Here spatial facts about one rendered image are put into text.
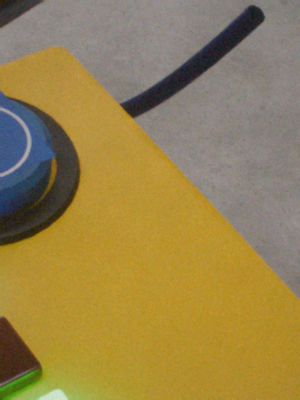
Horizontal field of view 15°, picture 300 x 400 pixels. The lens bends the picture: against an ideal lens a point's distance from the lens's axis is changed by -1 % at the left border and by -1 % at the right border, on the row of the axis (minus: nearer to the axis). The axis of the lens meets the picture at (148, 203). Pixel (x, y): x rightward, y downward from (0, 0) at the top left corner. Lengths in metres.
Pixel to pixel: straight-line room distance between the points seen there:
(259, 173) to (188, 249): 1.52
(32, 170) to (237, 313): 0.06
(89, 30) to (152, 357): 1.75
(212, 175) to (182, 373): 1.53
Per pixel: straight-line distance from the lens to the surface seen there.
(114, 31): 2.02
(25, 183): 0.29
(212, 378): 0.27
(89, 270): 0.28
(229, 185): 1.78
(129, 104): 0.86
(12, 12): 0.76
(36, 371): 0.26
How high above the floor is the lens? 1.30
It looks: 48 degrees down
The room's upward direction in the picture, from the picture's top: 11 degrees clockwise
